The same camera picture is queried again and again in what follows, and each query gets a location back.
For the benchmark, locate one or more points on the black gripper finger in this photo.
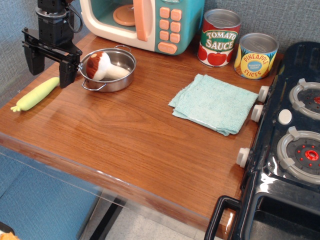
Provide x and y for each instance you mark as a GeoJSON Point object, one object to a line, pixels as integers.
{"type": "Point", "coordinates": [67, 74]}
{"type": "Point", "coordinates": [35, 60]}

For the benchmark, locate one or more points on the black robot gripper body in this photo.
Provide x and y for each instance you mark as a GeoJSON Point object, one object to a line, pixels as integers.
{"type": "Point", "coordinates": [54, 36]}

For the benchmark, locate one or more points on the light teal towel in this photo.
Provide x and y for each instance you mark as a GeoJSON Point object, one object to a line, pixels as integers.
{"type": "Point", "coordinates": [214, 104]}

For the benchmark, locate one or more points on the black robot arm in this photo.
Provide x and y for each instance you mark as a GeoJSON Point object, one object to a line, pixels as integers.
{"type": "Point", "coordinates": [53, 5]}

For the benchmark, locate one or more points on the plush brown white mushroom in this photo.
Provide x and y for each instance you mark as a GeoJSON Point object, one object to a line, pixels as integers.
{"type": "Point", "coordinates": [99, 67]}

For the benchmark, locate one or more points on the stainless steel pot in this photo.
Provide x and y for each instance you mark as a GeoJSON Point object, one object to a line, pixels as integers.
{"type": "Point", "coordinates": [120, 55]}

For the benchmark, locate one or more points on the plush yellow-green vegetable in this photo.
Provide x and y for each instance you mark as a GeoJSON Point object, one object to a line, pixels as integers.
{"type": "Point", "coordinates": [36, 95]}

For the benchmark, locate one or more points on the teal cream toy microwave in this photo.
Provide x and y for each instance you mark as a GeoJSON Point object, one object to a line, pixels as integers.
{"type": "Point", "coordinates": [162, 26]}

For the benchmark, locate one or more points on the black table leg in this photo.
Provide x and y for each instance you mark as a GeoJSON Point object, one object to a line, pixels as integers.
{"type": "Point", "coordinates": [108, 220]}

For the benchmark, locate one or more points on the tomato sauce can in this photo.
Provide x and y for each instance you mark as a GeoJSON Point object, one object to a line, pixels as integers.
{"type": "Point", "coordinates": [220, 30]}

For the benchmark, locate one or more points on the orange plush toy corner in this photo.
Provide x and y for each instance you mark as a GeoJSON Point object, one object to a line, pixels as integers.
{"type": "Point", "coordinates": [8, 236]}

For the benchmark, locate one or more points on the pineapple slices can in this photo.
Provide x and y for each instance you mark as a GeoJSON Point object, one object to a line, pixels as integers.
{"type": "Point", "coordinates": [255, 55]}

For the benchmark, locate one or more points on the white stove knob middle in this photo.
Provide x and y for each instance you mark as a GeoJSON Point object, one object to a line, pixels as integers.
{"type": "Point", "coordinates": [256, 112]}

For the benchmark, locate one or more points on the white stove knob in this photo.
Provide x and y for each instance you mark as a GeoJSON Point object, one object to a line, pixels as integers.
{"type": "Point", "coordinates": [256, 112]}
{"type": "Point", "coordinates": [242, 157]}
{"type": "Point", "coordinates": [263, 92]}

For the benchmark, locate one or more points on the white stove knob lower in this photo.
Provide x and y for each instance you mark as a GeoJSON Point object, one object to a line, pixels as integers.
{"type": "Point", "coordinates": [242, 157]}

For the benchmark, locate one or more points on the white stove knob upper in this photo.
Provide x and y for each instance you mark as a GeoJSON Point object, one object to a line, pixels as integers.
{"type": "Point", "coordinates": [263, 92]}

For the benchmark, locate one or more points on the black toy stove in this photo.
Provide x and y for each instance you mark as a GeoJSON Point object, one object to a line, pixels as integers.
{"type": "Point", "coordinates": [280, 188]}

